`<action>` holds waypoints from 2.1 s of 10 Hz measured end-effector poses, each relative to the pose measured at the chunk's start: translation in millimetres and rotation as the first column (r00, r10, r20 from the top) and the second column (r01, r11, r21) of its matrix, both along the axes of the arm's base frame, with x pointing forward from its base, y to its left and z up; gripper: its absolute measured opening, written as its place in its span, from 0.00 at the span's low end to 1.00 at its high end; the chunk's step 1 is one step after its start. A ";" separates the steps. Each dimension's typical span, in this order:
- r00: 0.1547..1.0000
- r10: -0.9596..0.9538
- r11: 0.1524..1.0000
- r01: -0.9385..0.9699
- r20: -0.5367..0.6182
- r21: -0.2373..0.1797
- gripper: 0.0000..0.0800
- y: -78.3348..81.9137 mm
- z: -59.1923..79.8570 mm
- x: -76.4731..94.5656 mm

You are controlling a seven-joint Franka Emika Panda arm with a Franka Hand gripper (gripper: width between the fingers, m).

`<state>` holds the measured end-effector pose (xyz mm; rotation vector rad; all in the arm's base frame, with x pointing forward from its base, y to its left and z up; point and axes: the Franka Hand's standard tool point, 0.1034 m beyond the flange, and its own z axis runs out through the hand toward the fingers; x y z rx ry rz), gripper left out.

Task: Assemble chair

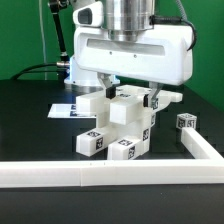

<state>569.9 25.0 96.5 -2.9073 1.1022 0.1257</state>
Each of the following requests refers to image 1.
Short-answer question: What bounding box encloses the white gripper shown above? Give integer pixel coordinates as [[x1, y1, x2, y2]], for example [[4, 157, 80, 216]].
[[74, 25, 193, 109]]

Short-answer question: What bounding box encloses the white chair back frame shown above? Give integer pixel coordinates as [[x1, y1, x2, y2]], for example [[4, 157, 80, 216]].
[[76, 85, 183, 128]]

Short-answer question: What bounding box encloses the white chair seat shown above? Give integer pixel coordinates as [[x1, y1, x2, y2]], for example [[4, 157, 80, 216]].
[[96, 112, 151, 155]]

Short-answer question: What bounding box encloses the small white tag cube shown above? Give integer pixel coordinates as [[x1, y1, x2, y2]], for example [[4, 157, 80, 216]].
[[176, 113, 197, 129]]

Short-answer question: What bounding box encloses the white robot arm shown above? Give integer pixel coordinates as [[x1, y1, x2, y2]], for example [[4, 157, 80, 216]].
[[69, 0, 196, 107]]

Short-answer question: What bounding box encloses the white marker sheet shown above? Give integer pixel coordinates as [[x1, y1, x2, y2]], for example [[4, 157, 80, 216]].
[[48, 104, 86, 119]]

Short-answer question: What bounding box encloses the white L-shaped fence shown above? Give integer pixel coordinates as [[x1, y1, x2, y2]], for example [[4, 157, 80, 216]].
[[0, 128, 224, 188]]

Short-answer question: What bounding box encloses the black cable bundle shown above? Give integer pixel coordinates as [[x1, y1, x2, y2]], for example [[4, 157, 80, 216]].
[[10, 0, 72, 80]]

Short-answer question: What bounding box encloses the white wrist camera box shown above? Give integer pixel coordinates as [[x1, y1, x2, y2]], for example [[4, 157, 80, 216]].
[[73, 1, 104, 27]]

